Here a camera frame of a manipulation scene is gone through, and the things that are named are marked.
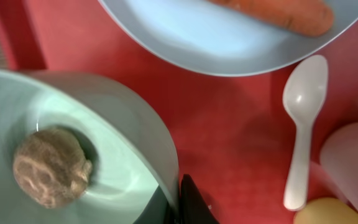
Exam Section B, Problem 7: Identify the white plastic spoon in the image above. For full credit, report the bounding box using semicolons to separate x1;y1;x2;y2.
282;55;328;211

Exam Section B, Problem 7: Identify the light blue plate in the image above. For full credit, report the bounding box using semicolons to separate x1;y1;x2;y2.
99;0;358;77

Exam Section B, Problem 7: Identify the pink plastic cup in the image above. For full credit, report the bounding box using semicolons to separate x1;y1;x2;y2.
319;123;358;211

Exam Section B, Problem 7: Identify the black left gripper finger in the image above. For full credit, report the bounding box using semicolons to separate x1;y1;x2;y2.
166;174;219;224

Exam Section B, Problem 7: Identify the brown mushroom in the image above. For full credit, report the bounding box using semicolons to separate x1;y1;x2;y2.
12;128;93;208

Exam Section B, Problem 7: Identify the green bowl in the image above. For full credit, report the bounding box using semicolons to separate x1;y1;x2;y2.
0;69;180;224

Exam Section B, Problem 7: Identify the orange carrot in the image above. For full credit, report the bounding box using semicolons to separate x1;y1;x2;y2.
211;0;334;37

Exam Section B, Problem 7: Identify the yellow plastic cup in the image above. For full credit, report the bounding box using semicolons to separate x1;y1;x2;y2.
293;197;358;224

